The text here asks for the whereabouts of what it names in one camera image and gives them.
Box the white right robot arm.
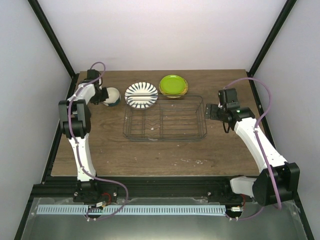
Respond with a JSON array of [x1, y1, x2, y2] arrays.
[[204, 88, 300, 206]]

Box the black wire dish rack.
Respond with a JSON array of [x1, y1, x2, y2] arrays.
[[123, 95, 207, 142]]

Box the white blue striped plate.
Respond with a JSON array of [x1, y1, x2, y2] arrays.
[[124, 81, 159, 110]]

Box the lime green plate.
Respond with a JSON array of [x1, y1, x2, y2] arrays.
[[159, 74, 187, 95]]

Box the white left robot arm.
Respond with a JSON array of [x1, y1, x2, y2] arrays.
[[58, 69, 218, 182]]

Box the white and teal bowl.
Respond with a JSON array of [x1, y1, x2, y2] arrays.
[[102, 87, 121, 107]]

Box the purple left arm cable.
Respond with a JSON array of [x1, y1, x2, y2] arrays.
[[69, 61, 130, 222]]

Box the black aluminium frame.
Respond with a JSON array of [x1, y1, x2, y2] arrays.
[[12, 0, 315, 240]]

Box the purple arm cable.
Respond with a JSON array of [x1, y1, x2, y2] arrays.
[[223, 77, 283, 222], [69, 61, 130, 222]]

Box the light blue slotted cable duct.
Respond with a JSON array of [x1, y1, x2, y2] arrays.
[[36, 204, 226, 216]]

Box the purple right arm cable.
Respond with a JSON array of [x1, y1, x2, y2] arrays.
[[223, 77, 283, 222]]

